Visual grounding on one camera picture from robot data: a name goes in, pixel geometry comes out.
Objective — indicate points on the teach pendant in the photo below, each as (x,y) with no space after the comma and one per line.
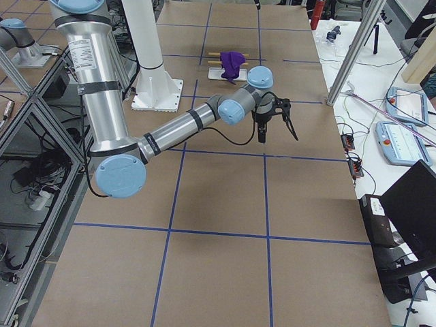
(408,106)
(399,145)

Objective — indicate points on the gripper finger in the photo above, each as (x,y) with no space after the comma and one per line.
(286,118)
(262,131)

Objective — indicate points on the black monitor with stand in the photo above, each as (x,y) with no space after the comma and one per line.
(410,206)

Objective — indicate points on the white camera mast with base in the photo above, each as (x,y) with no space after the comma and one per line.
(156,90)

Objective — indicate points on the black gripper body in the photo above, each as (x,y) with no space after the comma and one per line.
(262,118)

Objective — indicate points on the teach pendant far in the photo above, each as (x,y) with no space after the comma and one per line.
(408,106)

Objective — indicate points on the black computer box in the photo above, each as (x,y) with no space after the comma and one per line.
(377,224)

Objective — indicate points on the orange connector block near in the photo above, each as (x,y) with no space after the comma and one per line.
(355,167)

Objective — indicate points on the aluminium frame post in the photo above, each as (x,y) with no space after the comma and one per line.
(363,32)

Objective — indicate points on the purple towel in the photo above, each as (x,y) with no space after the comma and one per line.
(231,63)

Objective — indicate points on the dark blue tool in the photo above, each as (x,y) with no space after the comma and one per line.
(332,35)

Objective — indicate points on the red fire extinguisher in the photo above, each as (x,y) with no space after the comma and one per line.
(317,13)

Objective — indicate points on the teach pendant near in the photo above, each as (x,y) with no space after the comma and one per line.
(399,145)

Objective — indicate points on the white rack base tray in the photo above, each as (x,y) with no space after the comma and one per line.
(214,73)

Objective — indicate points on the orange connector block far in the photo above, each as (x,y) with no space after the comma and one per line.
(348,142)

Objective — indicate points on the brown paper table cover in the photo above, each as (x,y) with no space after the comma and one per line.
(227,231)

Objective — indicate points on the orange connector block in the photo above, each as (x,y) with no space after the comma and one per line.
(348,142)
(355,167)

